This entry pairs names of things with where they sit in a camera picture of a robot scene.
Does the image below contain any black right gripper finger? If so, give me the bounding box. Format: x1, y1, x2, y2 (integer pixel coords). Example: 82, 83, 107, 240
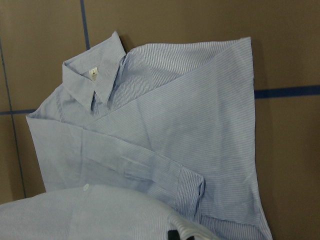
167, 229, 180, 240

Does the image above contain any blue striped dress shirt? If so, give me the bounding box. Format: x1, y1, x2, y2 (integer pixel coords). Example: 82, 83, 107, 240
0, 33, 272, 240

